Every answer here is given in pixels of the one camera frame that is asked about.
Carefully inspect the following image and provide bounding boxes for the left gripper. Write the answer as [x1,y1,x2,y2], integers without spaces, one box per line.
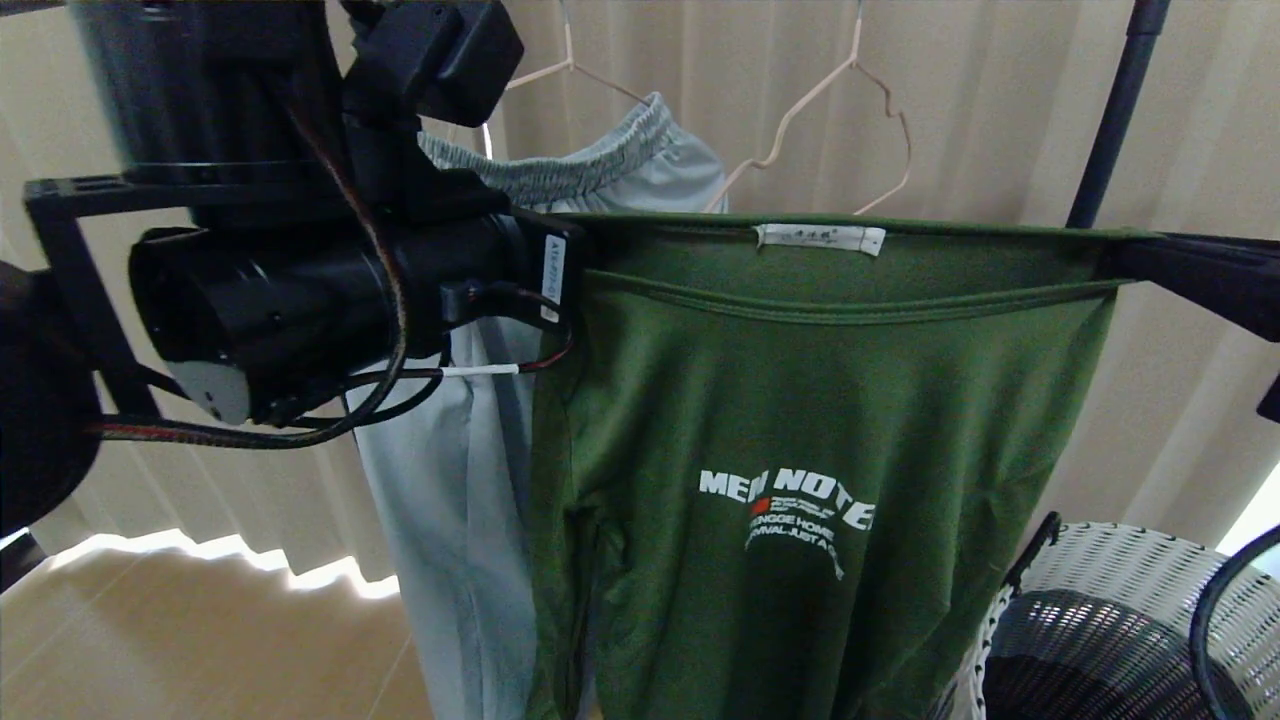
[128,208,593,428]

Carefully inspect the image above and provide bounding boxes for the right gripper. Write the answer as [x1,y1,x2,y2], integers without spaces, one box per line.
[1098,233,1280,427]

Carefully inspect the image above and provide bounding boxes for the pale grey shorts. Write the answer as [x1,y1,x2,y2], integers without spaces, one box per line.
[345,93,731,720]

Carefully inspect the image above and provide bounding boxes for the pink clothes hanger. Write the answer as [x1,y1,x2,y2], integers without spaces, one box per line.
[503,0,651,106]
[700,0,913,216]

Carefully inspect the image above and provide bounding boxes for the green printed shirt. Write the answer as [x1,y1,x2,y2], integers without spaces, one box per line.
[525,212,1161,720]

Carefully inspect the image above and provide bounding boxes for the black clothes rack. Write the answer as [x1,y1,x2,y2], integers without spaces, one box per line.
[0,0,1171,231]

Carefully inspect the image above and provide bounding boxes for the white laundry basket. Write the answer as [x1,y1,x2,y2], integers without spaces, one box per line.
[940,518,1280,720]

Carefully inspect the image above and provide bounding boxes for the beige curtain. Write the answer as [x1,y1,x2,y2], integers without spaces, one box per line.
[0,0,1280,593]

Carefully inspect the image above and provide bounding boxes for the black cable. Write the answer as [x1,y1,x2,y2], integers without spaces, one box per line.
[88,95,413,451]
[1188,522,1280,720]

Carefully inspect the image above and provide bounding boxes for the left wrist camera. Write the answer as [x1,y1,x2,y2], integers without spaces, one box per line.
[338,0,526,226]

